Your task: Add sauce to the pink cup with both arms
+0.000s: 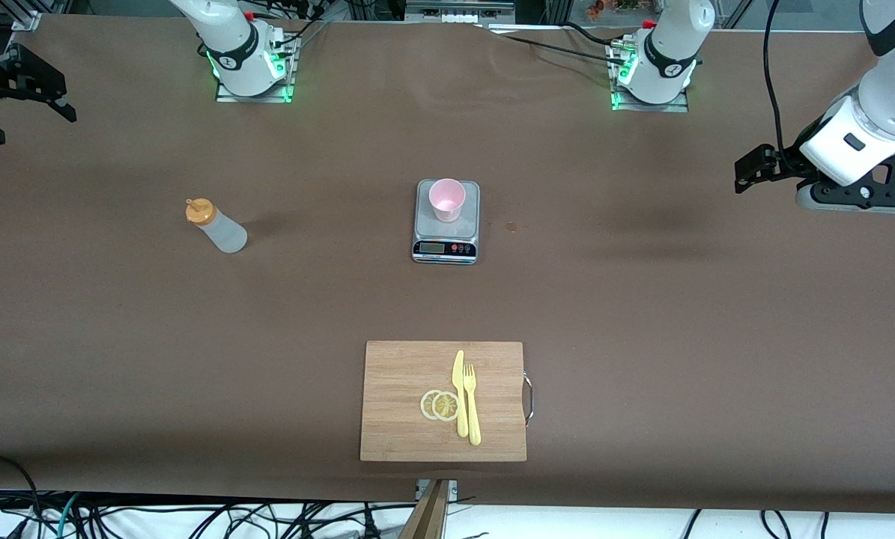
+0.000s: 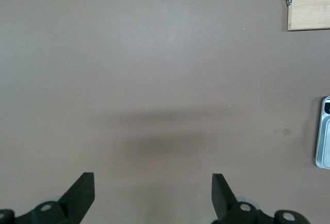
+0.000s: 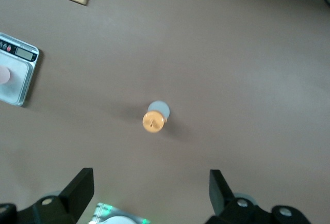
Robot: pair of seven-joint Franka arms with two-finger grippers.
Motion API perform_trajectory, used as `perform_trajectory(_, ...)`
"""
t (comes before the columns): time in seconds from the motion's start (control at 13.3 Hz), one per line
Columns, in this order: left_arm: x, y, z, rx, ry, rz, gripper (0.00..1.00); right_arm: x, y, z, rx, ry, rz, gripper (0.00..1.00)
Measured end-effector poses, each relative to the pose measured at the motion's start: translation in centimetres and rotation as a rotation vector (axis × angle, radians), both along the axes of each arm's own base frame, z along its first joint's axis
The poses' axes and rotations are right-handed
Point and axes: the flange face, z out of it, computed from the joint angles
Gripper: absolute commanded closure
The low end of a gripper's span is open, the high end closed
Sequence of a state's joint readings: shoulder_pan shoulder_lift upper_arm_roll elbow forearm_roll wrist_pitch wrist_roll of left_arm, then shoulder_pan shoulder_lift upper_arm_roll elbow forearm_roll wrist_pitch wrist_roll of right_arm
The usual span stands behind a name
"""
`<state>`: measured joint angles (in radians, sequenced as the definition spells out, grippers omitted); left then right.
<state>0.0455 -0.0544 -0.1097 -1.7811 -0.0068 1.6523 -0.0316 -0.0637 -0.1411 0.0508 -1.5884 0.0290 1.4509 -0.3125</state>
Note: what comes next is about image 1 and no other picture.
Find translucent sauce bottle orange cap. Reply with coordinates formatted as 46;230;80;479
186;198;248;254

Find pink plastic cup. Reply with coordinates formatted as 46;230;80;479
428;178;467;223

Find orange toy items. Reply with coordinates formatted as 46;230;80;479
586;0;646;17

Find brown paper table cover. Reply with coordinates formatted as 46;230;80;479
0;13;895;516

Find silver digital kitchen scale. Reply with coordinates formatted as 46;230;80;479
412;179;481;265

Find grey power strip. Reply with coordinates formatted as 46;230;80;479
406;0;515;25

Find yellow plastic fork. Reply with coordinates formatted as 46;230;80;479
463;364;483;447

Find yellow plastic knife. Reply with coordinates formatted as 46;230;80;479
452;350;470;439

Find bamboo cutting board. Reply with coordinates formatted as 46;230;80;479
359;341;528;463

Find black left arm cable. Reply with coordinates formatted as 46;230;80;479
762;0;797;169

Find long black power cable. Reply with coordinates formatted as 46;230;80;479
477;21;631;76

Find thick black looped cable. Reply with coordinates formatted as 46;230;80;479
0;454;43;539

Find teal cable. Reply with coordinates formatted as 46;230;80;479
56;492;82;539

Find small metal table bracket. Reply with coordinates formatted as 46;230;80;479
416;479;458;502

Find wooden post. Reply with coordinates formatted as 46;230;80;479
398;479;452;539

